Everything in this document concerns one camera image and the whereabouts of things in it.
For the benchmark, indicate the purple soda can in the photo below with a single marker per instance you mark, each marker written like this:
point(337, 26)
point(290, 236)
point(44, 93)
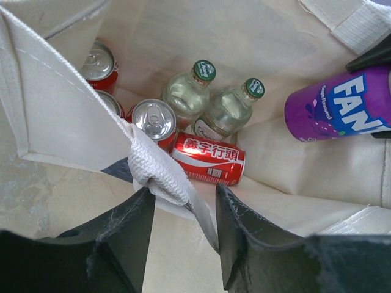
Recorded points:
point(345, 105)

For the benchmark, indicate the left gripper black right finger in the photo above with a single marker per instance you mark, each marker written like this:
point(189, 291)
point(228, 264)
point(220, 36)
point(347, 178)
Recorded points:
point(258, 256)

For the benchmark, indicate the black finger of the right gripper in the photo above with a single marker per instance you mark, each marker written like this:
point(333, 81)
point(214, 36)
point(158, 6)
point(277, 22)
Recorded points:
point(379, 55)

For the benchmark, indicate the cream canvas tote bag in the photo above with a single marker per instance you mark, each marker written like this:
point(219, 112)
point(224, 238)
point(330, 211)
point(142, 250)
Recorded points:
point(57, 137)

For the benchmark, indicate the clear green-capped glass bottle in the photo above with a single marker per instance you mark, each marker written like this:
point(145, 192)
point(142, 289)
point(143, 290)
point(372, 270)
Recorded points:
point(188, 94)

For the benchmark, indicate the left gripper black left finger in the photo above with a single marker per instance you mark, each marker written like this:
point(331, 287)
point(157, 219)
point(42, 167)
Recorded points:
point(105, 254)

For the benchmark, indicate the red cola can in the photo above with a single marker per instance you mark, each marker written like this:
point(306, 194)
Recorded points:
point(111, 103)

